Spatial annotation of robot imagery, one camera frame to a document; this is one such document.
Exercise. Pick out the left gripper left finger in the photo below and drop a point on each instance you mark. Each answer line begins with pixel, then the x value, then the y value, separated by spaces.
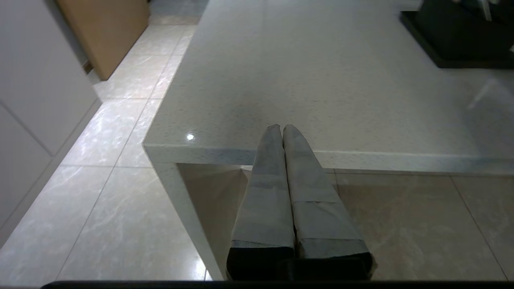
pixel 264 208

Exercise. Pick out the white cabinet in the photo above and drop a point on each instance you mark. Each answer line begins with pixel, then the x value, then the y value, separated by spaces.
pixel 36 104

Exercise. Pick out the black kettle tray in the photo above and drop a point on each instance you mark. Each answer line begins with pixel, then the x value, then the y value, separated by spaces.
pixel 461 34

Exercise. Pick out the light wooden cabinet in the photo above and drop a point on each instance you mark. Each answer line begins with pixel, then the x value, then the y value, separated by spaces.
pixel 105 32

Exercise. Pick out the white stone counter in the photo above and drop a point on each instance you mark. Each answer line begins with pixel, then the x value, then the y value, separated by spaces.
pixel 333 96

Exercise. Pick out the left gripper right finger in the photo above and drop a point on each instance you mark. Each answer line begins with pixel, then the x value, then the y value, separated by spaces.
pixel 317 216

